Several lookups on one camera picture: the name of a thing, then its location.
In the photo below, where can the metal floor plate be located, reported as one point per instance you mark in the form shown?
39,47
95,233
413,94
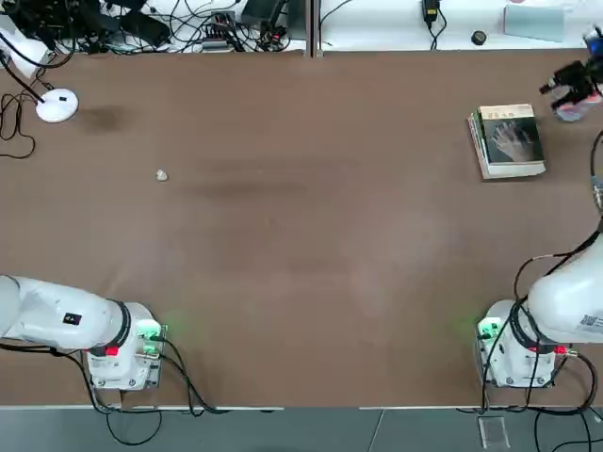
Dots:
493,432

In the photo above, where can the circuit board with red light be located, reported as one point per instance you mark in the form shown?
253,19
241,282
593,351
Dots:
277,34

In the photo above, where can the grey metal post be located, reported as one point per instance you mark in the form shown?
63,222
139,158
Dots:
314,28

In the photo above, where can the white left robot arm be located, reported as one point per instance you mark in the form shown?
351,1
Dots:
56,315

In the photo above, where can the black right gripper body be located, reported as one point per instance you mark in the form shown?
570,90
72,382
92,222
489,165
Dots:
575,75

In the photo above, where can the black multiport hub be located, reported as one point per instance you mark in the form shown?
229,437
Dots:
222,20

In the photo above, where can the black power adapter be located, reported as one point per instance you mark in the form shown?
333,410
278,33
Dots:
429,9

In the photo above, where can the black power brick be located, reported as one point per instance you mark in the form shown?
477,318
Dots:
143,27

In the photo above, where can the clear plastic pen cup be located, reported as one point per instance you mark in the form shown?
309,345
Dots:
572,114

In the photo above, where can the green and white book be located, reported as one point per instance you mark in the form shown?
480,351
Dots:
481,137

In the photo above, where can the dark book with hands print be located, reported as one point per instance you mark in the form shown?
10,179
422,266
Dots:
513,141

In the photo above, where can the small white paper scrap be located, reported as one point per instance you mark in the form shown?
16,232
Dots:
161,175

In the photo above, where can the black device box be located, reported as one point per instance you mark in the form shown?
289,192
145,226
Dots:
264,10

